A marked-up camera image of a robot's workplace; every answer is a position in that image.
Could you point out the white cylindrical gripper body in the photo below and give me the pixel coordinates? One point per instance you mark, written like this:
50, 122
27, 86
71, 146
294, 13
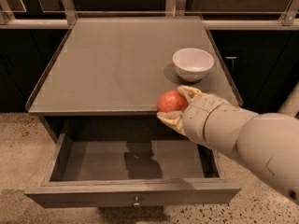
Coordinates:
195, 119

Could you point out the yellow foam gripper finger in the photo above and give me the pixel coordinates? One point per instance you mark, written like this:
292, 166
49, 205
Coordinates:
189, 93
173, 120

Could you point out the red apple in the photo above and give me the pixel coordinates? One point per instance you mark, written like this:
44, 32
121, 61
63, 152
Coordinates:
171, 101

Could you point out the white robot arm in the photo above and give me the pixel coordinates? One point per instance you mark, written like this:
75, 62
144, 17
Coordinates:
266, 144

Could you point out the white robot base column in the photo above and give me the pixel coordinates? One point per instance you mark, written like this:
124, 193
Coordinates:
291, 104

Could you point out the grey cabinet with glass top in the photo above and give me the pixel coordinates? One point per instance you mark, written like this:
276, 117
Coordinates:
118, 66

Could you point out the open grey top drawer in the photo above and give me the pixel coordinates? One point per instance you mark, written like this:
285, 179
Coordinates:
88, 173

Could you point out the small metal drawer knob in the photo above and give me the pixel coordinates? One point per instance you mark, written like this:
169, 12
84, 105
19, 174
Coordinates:
136, 202

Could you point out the white ceramic bowl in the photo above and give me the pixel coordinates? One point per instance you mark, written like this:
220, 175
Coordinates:
192, 64

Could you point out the dark background cabinet handle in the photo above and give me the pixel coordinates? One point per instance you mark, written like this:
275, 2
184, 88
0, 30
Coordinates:
232, 59

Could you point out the metal railing frame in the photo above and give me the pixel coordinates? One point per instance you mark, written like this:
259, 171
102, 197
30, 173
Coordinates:
216, 14

